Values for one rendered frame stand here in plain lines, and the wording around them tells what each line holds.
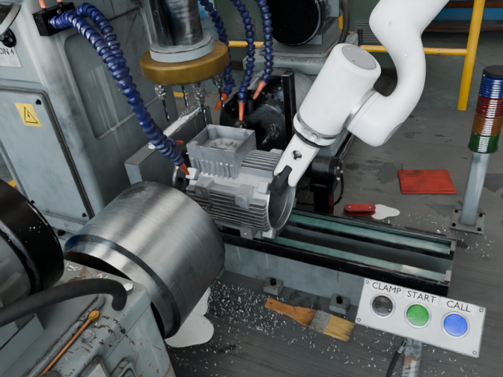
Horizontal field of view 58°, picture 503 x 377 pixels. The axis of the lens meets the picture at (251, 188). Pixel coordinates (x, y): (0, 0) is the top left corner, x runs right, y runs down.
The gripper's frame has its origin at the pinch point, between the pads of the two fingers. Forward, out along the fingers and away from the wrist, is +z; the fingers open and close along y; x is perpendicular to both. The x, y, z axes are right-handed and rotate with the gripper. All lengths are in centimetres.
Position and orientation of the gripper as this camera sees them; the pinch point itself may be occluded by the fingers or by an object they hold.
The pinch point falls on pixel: (278, 185)
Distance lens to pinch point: 92.4
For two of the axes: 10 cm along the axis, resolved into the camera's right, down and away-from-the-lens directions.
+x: -8.3, -5.5, 0.7
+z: -3.5, 6.3, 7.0
